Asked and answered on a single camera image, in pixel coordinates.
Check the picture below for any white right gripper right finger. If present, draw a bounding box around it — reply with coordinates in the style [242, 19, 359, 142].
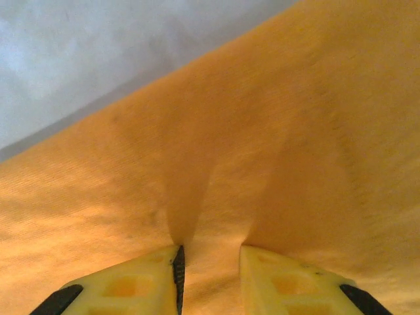
[239, 245, 395, 315]

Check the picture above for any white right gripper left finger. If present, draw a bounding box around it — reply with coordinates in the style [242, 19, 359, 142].
[28, 244, 186, 315]

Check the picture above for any orange t-shirt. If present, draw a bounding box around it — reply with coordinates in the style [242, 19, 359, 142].
[0, 0, 420, 315]

